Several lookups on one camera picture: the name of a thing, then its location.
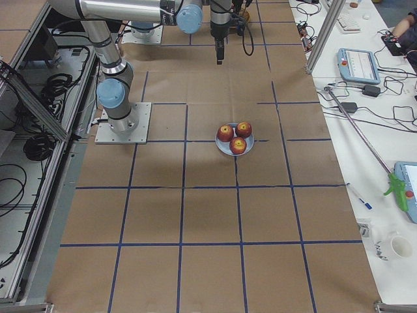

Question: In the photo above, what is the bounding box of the white keyboard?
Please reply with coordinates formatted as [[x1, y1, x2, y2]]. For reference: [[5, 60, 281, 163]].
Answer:
[[337, 13, 361, 34]]

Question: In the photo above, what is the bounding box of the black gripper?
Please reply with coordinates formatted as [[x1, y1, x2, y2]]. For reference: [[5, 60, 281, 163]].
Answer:
[[210, 9, 231, 65]]

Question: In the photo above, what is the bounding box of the blue white pen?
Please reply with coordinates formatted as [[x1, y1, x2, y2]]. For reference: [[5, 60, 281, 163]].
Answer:
[[346, 183, 373, 210]]

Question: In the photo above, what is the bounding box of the blue teach pendant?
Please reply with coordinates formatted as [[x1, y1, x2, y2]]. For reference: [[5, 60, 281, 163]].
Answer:
[[337, 48, 381, 85], [394, 161, 416, 224]]

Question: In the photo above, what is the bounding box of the woven wicker basket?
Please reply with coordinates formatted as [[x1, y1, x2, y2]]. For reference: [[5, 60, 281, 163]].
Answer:
[[239, 9, 250, 23]]

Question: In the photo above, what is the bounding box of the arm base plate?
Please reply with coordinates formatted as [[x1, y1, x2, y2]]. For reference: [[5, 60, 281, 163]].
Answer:
[[121, 23, 163, 45], [94, 102, 152, 144]]

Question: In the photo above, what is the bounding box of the red apple on plate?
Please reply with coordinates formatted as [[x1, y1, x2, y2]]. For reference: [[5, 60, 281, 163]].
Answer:
[[235, 121, 252, 138], [216, 124, 235, 142], [229, 137, 247, 155]]

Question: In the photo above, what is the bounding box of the black power adapter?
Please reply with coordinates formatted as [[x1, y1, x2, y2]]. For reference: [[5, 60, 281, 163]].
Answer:
[[362, 85, 381, 98], [340, 102, 358, 114]]

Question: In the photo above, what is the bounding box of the light blue plate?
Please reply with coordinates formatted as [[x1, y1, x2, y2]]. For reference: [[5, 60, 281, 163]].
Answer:
[[215, 121, 255, 156]]

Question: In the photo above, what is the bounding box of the aluminium frame post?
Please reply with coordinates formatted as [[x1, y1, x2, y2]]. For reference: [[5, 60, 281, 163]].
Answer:
[[305, 0, 346, 74]]

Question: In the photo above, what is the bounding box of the green handled reach grabber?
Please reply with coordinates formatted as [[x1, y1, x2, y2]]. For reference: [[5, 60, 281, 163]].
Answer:
[[323, 85, 410, 212]]

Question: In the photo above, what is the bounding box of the person hand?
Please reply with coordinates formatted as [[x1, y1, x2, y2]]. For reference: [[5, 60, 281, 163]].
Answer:
[[392, 13, 416, 38]]

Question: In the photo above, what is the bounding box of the white mug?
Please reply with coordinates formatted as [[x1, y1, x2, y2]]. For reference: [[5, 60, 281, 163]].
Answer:
[[374, 232, 413, 261]]

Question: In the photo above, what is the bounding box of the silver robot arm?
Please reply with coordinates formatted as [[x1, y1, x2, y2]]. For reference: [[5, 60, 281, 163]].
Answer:
[[50, 1, 232, 133]]

